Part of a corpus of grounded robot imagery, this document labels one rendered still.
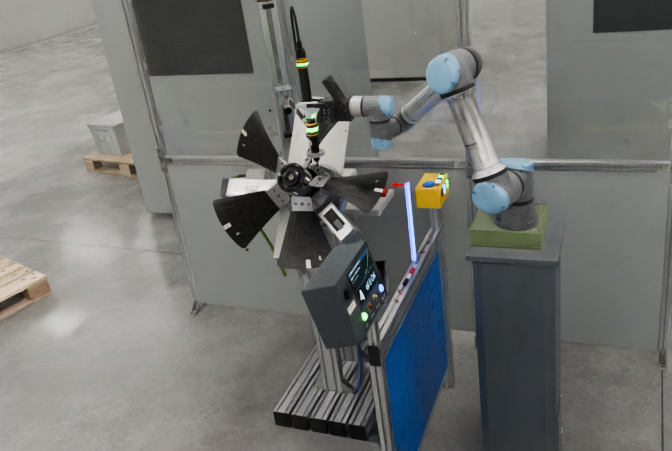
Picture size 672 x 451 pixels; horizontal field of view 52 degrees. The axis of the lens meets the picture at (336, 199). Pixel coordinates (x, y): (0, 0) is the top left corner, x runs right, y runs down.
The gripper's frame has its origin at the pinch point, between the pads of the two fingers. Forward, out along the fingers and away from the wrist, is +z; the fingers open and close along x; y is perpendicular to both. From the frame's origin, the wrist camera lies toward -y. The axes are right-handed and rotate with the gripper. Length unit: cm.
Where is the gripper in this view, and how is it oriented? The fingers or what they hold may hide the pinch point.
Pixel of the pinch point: (301, 101)
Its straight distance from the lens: 258.0
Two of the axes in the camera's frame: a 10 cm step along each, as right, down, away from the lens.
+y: 1.3, 9.1, 4.0
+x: 3.6, -4.2, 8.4
